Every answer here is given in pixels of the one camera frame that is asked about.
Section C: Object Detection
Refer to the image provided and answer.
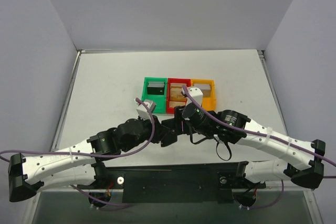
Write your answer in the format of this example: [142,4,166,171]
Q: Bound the black leather card holder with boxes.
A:
[161,118,183,147]

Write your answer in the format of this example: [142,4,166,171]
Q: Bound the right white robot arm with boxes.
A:
[174,103,326,189]

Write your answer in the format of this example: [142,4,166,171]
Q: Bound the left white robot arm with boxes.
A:
[8,118,170,202]

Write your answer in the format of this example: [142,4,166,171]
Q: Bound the black card stack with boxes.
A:
[146,81,165,95]

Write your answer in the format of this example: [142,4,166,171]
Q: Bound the orange plastic bin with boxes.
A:
[191,79,217,111]

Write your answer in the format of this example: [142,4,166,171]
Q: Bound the red plastic bin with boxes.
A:
[166,78,191,114]

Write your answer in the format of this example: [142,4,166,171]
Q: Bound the green plastic bin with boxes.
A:
[142,77,167,114]

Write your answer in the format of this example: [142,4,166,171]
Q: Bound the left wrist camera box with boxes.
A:
[134,98,156,120]

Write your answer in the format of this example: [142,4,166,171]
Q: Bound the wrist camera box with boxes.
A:
[182,86,203,105]
[134,98,156,120]

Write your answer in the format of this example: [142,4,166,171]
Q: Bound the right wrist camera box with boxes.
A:
[182,86,203,105]

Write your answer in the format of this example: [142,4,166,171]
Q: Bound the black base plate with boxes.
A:
[79,162,266,204]

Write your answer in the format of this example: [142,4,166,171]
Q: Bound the aluminium frame rail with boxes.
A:
[51,49,111,154]

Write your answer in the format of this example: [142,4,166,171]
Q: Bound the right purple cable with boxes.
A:
[181,86,336,210]

